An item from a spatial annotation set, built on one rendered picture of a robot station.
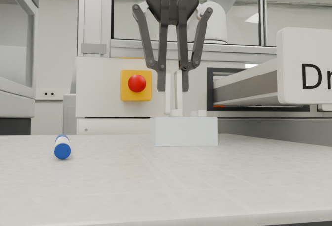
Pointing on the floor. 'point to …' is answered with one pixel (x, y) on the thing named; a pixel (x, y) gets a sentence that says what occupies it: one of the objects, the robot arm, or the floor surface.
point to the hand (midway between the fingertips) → (172, 92)
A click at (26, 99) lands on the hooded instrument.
